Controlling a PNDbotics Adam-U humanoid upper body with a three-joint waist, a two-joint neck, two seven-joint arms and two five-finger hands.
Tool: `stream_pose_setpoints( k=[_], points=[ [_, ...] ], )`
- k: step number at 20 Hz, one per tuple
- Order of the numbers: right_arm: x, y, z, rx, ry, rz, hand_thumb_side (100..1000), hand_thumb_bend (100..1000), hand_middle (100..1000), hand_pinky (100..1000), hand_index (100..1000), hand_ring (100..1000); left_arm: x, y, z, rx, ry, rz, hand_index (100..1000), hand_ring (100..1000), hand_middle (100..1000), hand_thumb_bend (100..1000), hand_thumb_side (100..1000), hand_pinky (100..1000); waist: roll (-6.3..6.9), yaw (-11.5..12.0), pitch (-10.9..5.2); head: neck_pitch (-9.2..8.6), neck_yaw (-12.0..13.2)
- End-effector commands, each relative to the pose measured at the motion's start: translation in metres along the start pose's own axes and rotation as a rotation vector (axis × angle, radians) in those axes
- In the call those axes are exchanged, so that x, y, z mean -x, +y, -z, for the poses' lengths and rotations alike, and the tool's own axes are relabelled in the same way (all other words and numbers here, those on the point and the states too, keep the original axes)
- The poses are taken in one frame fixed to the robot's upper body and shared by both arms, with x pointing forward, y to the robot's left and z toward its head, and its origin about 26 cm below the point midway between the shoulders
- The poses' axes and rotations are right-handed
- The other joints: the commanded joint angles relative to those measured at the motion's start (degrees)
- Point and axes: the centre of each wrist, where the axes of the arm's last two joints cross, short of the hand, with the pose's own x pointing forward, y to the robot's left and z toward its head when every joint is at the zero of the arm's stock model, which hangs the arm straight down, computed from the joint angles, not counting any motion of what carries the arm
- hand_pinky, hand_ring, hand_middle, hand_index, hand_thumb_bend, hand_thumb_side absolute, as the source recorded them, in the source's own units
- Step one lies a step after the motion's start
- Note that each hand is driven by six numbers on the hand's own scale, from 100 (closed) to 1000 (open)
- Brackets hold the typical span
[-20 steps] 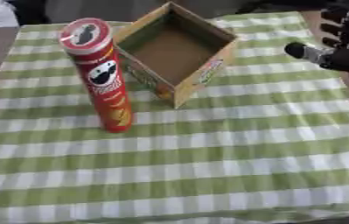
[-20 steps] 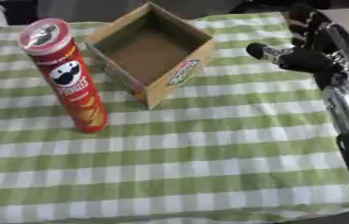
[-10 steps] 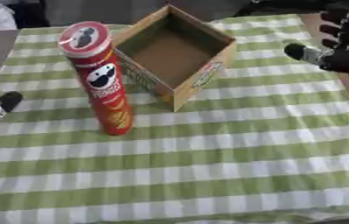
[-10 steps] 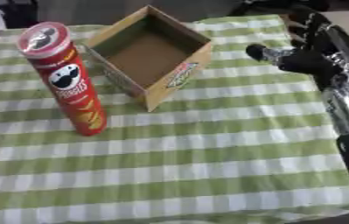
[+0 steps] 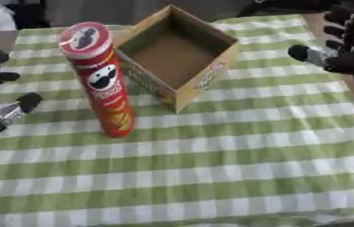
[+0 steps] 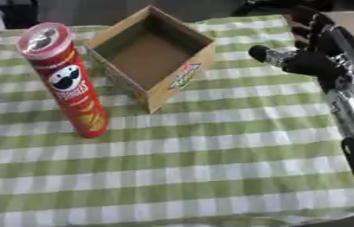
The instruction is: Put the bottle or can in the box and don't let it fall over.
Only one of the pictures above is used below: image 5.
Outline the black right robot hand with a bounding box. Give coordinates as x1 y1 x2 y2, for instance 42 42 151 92
287 4 354 96

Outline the open tan cardboard box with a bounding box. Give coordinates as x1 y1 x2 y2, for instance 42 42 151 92
111 4 242 114

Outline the person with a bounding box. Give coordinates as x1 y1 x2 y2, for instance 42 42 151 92
0 0 52 33

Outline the red cylindrical snack can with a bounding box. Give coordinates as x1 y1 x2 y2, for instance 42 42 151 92
57 20 137 139

